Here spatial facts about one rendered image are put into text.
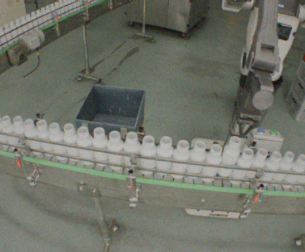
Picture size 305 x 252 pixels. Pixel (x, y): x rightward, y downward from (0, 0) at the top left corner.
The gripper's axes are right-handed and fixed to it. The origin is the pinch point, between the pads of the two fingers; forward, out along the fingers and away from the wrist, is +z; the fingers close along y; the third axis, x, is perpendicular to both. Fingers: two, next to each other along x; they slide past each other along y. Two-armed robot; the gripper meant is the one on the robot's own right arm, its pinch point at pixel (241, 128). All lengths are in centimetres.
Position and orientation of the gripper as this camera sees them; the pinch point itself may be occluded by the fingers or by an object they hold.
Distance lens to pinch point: 82.5
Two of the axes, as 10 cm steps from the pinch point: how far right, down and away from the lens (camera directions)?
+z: -0.6, 7.7, 6.4
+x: 9.9, 1.3, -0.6
